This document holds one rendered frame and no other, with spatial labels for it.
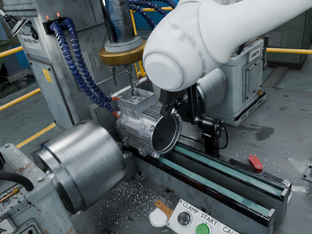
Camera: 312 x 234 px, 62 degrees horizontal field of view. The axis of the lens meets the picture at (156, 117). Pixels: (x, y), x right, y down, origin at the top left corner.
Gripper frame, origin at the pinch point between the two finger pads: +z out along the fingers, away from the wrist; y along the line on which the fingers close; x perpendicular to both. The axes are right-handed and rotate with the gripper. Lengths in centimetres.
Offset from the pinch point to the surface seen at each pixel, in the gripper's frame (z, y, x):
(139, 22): 341, -443, -404
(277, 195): 7.0, -9.4, 40.4
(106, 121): 23.5, 5.8, -19.4
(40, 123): 241, -34, -184
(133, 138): 22.9, 3.0, -7.2
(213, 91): 13.1, -34.4, 0.1
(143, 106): 13.2, -4.2, -11.5
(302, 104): 26, -86, 30
